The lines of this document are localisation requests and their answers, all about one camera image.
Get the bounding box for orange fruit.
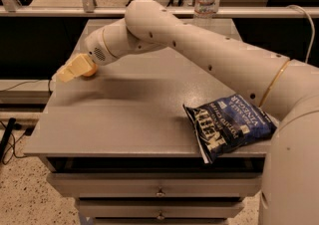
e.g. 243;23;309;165
82;64;98;77

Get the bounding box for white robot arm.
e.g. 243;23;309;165
57;0;319;225

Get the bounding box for clear plastic water bottle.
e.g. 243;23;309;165
193;0;215;19

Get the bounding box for grey drawer cabinet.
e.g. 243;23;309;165
23;19;280;225

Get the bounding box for metal railing bar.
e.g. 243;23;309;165
0;6;319;19

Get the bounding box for upper drawer knob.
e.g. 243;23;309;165
156;187;165;197

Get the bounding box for drawer knob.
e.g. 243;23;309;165
157;213;165;220
156;187;165;197

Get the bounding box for blue potato chip bag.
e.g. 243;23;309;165
183;95;276;164

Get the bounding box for lower drawer knob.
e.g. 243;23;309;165
157;213;165;220

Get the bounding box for black floor cables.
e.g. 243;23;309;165
0;79;54;166

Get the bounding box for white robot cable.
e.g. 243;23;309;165
287;4;316;64

